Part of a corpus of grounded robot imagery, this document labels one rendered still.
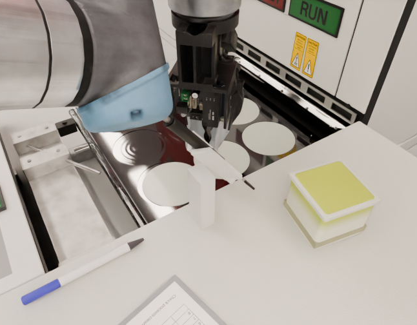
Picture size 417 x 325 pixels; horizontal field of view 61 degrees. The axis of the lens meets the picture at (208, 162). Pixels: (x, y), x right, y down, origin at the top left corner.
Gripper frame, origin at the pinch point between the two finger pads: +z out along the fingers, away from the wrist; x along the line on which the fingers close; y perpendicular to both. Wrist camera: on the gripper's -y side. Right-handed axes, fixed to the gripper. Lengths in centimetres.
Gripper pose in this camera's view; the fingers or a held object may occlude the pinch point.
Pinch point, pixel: (208, 142)
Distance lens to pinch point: 52.2
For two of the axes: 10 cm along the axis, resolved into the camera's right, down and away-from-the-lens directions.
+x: 9.8, 1.5, -1.5
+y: -2.1, 6.8, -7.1
